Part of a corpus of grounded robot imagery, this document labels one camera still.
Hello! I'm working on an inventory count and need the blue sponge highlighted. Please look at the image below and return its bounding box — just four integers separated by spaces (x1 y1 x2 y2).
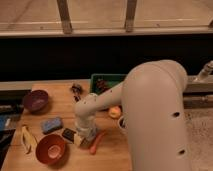
41 117 63 134

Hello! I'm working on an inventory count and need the peach apple fruit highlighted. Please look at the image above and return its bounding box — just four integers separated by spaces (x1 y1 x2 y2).
108 106 122 119

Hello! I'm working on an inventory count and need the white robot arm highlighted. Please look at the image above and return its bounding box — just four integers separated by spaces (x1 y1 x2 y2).
75 60 192 171

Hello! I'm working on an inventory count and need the dark red grape bunch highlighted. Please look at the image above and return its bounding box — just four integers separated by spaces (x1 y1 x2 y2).
96 79 109 93

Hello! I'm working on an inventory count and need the orange carrot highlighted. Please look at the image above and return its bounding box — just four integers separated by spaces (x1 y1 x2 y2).
89 131 106 155

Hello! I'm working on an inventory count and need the yellow banana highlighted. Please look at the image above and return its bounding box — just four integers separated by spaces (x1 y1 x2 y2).
21 125 37 154

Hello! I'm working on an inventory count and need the green plastic tray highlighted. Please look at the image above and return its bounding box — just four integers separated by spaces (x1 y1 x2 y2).
90 73 125 94

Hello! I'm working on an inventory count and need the black eraser block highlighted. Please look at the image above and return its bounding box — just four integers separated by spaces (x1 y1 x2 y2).
62 128 76 142

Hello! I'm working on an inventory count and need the red bowl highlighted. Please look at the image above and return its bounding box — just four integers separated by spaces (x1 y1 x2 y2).
35 134 66 165

